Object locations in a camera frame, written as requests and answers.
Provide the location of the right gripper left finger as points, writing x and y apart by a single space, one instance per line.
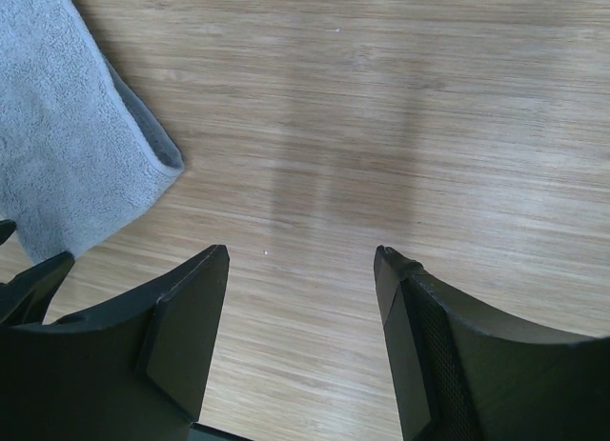
134 367

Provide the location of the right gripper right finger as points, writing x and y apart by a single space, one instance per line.
465 370

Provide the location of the grey panda towel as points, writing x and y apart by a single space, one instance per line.
81 154

